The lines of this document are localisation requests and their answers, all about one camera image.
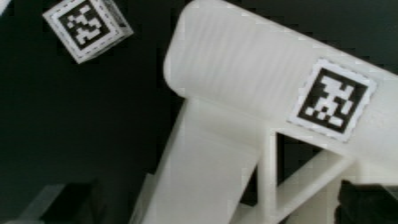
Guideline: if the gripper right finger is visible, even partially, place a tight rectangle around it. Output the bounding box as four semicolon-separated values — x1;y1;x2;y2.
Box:
337;180;398;224

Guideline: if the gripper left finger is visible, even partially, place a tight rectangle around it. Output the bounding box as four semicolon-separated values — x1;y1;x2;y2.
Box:
17;181;107;224

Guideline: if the white chair back frame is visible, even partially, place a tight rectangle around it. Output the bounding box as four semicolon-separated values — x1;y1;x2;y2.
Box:
129;0;398;224

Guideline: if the small tagged cube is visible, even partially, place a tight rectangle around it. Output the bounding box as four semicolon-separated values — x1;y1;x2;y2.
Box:
43;0;134;64

